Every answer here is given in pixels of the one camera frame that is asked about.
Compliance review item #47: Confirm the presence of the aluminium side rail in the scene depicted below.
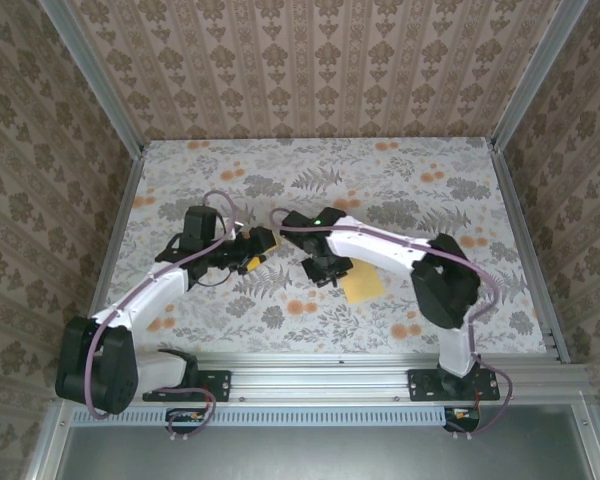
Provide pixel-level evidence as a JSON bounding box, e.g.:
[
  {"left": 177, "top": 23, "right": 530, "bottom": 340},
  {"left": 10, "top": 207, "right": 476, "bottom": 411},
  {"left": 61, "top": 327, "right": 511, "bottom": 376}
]
[
  {"left": 74, "top": 149, "right": 146, "bottom": 366},
  {"left": 489, "top": 144, "right": 571, "bottom": 364}
]

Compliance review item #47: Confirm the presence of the grey metal sheet panel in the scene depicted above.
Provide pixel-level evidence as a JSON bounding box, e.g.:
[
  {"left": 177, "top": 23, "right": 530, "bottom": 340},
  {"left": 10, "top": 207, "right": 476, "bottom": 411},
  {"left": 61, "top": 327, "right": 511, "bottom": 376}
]
[{"left": 54, "top": 424, "right": 600, "bottom": 480}]

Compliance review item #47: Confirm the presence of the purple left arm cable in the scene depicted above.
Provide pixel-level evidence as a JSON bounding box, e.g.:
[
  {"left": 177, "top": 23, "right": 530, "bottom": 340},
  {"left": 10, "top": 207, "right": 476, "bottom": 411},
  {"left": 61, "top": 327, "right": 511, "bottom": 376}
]
[{"left": 87, "top": 191, "right": 244, "bottom": 444}]

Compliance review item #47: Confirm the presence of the pale yellow paper sheet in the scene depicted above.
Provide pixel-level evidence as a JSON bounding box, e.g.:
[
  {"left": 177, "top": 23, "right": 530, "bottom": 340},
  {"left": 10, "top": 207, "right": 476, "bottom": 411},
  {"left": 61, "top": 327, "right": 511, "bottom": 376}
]
[{"left": 342, "top": 264, "right": 385, "bottom": 305}]

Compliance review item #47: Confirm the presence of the slotted grey cable duct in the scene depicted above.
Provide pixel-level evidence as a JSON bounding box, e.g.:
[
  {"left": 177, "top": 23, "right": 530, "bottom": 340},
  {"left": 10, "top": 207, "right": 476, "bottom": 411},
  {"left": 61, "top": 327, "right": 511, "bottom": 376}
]
[{"left": 72, "top": 405, "right": 481, "bottom": 427}]

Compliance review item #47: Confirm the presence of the floral patterned table cover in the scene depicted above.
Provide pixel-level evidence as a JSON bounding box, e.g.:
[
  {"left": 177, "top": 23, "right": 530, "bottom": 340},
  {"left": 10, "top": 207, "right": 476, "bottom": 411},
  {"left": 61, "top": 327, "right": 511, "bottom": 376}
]
[{"left": 87, "top": 138, "right": 551, "bottom": 356}]

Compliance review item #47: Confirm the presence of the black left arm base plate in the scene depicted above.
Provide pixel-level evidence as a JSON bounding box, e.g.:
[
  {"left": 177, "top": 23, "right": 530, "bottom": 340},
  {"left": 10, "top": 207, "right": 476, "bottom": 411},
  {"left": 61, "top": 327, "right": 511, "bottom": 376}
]
[{"left": 142, "top": 368, "right": 232, "bottom": 402}]

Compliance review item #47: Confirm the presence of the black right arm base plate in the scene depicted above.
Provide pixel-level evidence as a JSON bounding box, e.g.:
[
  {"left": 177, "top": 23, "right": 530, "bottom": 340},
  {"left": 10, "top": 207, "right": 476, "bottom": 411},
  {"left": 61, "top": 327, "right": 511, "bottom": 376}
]
[{"left": 407, "top": 368, "right": 501, "bottom": 402}]

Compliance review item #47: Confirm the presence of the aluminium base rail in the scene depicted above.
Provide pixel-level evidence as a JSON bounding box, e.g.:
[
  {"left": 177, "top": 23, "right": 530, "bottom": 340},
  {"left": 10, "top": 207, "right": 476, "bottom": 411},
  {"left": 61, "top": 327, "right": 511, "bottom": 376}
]
[{"left": 54, "top": 352, "right": 594, "bottom": 401}]

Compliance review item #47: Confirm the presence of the aluminium frame post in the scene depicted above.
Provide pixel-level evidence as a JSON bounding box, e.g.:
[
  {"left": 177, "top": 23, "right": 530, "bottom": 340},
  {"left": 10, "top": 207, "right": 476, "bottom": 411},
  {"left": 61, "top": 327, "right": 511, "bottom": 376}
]
[
  {"left": 492, "top": 0, "right": 589, "bottom": 151},
  {"left": 44, "top": 0, "right": 146, "bottom": 159}
]

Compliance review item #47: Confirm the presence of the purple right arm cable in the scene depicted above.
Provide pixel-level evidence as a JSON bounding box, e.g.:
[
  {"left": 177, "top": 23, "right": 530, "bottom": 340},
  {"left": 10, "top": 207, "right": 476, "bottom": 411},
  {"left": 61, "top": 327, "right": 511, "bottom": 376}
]
[{"left": 268, "top": 208, "right": 514, "bottom": 441}]

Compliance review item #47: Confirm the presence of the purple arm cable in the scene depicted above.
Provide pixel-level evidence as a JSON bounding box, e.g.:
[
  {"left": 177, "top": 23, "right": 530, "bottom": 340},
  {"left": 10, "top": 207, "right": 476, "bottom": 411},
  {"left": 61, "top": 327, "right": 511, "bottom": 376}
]
[
  {"left": 268, "top": 208, "right": 514, "bottom": 441},
  {"left": 87, "top": 191, "right": 244, "bottom": 444}
]

